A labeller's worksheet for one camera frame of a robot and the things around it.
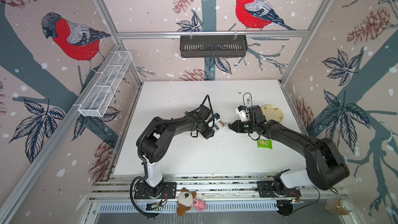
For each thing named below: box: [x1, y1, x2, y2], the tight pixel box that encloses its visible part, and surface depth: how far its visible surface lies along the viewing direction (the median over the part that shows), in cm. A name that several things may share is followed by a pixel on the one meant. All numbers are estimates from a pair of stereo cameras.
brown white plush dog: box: [176, 187, 197, 217], surface depth 70 cm
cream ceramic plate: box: [260, 104, 284, 123], surface depth 106 cm
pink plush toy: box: [192, 198, 207, 213], surface depth 70 cm
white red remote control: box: [212, 120, 226, 134], surface depth 97 cm
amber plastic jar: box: [324, 197, 355, 216], surface depth 64 cm
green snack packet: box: [257, 138, 274, 150], surface depth 90 cm
